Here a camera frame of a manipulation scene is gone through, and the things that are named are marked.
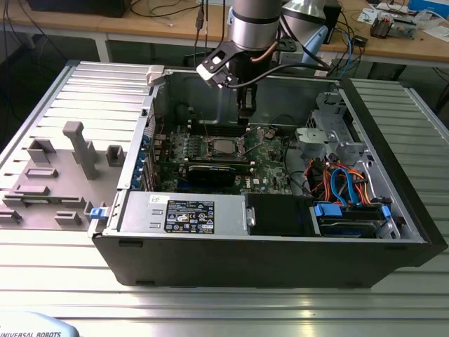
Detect black PC case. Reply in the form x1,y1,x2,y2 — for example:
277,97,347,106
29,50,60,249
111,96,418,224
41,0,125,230
87,65,449,289

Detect black graphics card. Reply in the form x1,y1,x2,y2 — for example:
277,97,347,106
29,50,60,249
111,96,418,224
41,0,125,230
187,164,237,187

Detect blue cardboard box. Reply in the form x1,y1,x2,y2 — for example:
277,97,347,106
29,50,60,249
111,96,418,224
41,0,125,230
408,0,449,14

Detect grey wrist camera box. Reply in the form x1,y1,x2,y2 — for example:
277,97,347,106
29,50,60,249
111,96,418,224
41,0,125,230
279,37,303,61

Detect metal socket cover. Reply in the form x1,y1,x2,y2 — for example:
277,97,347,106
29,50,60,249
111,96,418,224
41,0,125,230
241,126,267,152

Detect orange wire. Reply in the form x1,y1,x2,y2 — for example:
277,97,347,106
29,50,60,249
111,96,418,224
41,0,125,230
322,159,371,206

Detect grey parts rack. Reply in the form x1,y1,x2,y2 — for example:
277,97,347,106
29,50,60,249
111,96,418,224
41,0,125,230
0,121,127,232

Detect hard disk in blue carrier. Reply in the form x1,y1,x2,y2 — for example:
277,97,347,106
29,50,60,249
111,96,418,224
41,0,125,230
314,201,392,240

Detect black box on desk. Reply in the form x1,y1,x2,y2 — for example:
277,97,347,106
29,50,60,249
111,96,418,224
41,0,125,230
26,0,127,19

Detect metal heat sink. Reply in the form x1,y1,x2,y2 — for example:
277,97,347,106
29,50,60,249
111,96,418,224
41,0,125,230
370,15,394,39

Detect CPU socket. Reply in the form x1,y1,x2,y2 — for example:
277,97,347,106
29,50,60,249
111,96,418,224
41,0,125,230
205,135,247,159

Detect red wire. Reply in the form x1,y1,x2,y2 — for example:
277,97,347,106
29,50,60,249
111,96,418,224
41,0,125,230
304,158,326,185

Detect pale blue Universal Robots cover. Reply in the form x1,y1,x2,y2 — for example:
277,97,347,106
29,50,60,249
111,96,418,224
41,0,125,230
0,310,80,337

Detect green motherboard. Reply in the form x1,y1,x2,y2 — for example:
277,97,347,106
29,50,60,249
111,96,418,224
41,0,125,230
150,121,295,196

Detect silver metal drive cage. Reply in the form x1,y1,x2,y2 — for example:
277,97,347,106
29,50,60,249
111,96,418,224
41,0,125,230
293,90,373,166

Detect beige plastic case latch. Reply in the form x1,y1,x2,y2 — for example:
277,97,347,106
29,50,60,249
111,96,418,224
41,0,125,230
145,65,166,87

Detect white paper sheet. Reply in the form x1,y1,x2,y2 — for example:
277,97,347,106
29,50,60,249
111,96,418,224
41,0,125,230
420,20,449,44

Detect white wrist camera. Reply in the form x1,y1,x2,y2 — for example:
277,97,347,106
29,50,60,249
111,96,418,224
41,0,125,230
195,45,240,89

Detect wooden desk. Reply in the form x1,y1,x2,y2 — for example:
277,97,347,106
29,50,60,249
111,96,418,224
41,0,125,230
5,0,449,77

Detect grey metal device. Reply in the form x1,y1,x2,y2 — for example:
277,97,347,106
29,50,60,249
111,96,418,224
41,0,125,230
391,16,419,40

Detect grey power supply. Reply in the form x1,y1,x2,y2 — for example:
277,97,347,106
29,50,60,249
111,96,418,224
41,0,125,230
119,192,247,237

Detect blue cable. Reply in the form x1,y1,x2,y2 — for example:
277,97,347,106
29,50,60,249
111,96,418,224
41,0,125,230
345,29,356,77

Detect black camera cable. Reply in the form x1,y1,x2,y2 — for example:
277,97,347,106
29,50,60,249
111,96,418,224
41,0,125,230
227,62,333,89

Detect blue expansion slot clips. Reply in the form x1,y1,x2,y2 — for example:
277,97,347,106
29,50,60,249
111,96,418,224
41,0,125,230
133,131,150,187

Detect black RAM slot row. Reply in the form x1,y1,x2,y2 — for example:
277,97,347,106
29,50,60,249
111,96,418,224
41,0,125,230
189,118,250,137
180,156,254,169

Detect blue flat wire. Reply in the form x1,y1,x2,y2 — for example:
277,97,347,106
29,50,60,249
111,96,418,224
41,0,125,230
330,167,362,208

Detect black wire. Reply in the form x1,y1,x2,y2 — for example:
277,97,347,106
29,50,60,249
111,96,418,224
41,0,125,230
282,135,316,197
269,113,300,129

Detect printed paper leaflet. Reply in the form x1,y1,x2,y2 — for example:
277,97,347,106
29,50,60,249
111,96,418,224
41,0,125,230
356,6,380,25

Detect tall black box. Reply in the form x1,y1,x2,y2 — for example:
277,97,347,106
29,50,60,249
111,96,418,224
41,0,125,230
324,3,344,46

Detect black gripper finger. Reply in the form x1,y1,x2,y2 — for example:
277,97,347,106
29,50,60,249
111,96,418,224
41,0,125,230
236,86,259,127

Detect copper coloured hose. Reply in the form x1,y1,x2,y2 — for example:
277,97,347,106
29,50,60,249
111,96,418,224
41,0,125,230
250,41,279,65

